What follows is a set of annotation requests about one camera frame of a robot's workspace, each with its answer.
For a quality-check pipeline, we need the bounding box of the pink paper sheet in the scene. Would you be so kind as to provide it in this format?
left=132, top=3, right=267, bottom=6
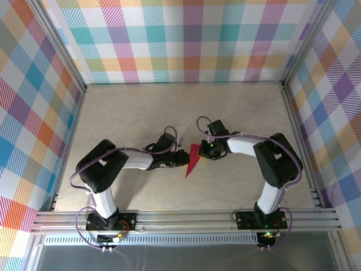
left=184, top=143, right=202, bottom=180

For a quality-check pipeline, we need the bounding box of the grey metal panel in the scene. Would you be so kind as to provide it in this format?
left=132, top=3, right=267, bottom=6
left=36, top=244, right=338, bottom=271

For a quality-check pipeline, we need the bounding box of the aluminium table back rail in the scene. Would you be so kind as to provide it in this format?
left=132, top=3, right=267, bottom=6
left=84, top=80, right=284, bottom=86

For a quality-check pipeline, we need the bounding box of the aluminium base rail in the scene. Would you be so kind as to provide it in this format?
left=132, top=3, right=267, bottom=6
left=30, top=208, right=342, bottom=235

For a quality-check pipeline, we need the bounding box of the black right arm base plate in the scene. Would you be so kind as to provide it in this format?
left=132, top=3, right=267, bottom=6
left=235, top=211, right=288, bottom=230

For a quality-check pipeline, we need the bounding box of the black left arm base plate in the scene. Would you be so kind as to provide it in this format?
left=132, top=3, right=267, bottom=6
left=85, top=212, right=138, bottom=231

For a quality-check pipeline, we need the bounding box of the aluminium table side rail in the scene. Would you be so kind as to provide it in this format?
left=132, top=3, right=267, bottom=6
left=280, top=81, right=324, bottom=208
left=50, top=85, right=88, bottom=212

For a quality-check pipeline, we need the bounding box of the slotted grey cable duct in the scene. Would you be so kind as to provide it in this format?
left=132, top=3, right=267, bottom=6
left=43, top=235, right=260, bottom=246

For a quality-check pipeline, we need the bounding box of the short aluminium frame post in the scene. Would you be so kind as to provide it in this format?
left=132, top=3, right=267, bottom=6
left=328, top=231, right=349, bottom=271
left=22, top=234, right=45, bottom=271

